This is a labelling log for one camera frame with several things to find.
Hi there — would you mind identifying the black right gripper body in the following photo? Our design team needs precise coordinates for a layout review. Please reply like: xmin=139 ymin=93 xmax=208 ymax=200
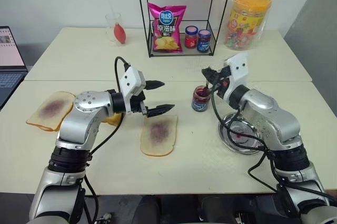
xmin=211 ymin=66 xmax=233 ymax=99

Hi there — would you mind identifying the black laptop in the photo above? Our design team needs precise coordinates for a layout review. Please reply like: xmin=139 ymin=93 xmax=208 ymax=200
xmin=0 ymin=26 xmax=29 ymax=109

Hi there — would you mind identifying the red-label jam jar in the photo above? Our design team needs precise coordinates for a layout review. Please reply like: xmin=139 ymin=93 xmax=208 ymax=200
xmin=184 ymin=25 xmax=199 ymax=49

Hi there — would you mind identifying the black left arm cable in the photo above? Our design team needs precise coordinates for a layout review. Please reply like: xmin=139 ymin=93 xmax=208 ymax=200
xmin=83 ymin=56 xmax=132 ymax=224

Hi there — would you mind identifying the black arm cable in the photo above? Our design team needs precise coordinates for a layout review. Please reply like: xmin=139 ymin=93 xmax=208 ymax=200
xmin=83 ymin=56 xmax=132 ymax=224
xmin=210 ymin=83 xmax=332 ymax=201

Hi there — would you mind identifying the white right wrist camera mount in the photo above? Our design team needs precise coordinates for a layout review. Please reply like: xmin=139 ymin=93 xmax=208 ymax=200
xmin=223 ymin=52 xmax=250 ymax=96

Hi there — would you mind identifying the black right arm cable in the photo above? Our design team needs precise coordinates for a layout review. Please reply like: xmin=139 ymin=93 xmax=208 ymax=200
xmin=210 ymin=83 xmax=332 ymax=201

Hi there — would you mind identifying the pink potato chips bag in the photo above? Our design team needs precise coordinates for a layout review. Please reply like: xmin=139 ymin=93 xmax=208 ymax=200
xmin=147 ymin=1 xmax=188 ymax=54

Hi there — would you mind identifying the plain bread slice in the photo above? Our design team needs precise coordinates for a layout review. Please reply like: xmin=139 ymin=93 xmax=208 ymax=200
xmin=102 ymin=113 xmax=123 ymax=127
xmin=25 ymin=120 xmax=60 ymax=133

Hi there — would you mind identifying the black wire rack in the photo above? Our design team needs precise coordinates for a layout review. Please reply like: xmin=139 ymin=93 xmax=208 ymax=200
xmin=134 ymin=0 xmax=235 ymax=58

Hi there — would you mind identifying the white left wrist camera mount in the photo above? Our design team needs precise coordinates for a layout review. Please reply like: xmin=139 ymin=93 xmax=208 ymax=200
xmin=117 ymin=66 xmax=147 ymax=115

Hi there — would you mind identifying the open blue-label jam jar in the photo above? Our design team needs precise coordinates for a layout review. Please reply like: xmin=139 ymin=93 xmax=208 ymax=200
xmin=191 ymin=85 xmax=212 ymax=113

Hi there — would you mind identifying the closed blue-label jam jar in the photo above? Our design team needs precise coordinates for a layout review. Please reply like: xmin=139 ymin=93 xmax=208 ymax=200
xmin=196 ymin=29 xmax=212 ymax=53

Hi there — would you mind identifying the orange-lid candy jar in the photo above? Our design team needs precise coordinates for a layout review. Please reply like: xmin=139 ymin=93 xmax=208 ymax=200
xmin=224 ymin=0 xmax=273 ymax=50

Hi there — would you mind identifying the red rubber bulb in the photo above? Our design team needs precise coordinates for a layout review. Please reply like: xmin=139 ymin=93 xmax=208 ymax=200
xmin=113 ymin=22 xmax=127 ymax=45

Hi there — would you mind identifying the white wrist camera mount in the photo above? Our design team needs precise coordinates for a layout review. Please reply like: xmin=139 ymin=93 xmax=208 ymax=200
xmin=223 ymin=52 xmax=250 ymax=96
xmin=117 ymin=66 xmax=147 ymax=115

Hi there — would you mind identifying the clear glass dish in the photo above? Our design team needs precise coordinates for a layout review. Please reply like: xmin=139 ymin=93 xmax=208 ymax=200
xmin=218 ymin=111 xmax=267 ymax=156

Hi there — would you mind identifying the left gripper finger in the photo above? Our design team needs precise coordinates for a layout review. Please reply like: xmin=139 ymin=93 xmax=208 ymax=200
xmin=145 ymin=104 xmax=175 ymax=119
xmin=145 ymin=79 xmax=165 ymax=90

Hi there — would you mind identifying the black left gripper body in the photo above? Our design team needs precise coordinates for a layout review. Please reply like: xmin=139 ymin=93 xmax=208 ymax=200
xmin=130 ymin=90 xmax=149 ymax=116

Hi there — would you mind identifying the bread slice with jam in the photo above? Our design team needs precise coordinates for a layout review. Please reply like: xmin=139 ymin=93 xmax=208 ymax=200
xmin=26 ymin=91 xmax=77 ymax=130
xmin=140 ymin=114 xmax=179 ymax=157

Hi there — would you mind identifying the clear glass cup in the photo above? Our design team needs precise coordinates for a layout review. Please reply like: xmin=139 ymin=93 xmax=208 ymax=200
xmin=105 ymin=12 xmax=124 ymax=47

